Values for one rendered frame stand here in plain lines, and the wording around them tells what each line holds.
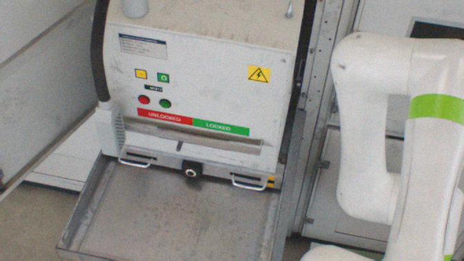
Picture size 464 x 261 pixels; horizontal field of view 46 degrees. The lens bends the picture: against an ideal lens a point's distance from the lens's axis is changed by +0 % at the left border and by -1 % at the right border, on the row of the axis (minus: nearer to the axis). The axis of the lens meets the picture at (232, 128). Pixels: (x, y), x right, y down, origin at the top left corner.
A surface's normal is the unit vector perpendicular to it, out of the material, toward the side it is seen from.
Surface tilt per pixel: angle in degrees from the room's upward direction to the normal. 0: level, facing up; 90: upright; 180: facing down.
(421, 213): 27
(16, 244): 0
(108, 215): 0
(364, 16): 90
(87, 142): 90
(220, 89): 90
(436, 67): 41
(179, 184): 0
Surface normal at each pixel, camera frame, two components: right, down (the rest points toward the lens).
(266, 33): 0.04, -0.65
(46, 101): 0.85, 0.41
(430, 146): -0.42, -0.29
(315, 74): -0.21, 0.73
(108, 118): -0.17, 0.32
